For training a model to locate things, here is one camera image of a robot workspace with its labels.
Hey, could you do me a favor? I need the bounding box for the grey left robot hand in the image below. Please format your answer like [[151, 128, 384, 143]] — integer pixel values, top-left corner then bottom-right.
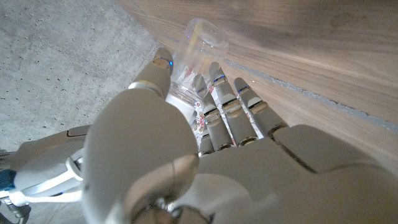
[[81, 46, 398, 224]]

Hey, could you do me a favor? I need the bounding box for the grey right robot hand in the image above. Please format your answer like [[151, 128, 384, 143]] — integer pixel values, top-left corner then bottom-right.
[[9, 124, 93, 170]]

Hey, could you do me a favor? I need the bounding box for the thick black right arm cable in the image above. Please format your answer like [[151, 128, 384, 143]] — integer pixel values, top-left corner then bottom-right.
[[0, 198, 32, 224]]

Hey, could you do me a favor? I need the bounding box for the floral backdrop cloth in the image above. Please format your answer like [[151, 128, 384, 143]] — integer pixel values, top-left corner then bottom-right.
[[189, 83, 265, 147]]

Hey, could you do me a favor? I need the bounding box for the clear medicine bottle white cap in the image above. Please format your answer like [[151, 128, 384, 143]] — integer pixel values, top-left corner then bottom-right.
[[164, 17, 230, 125]]

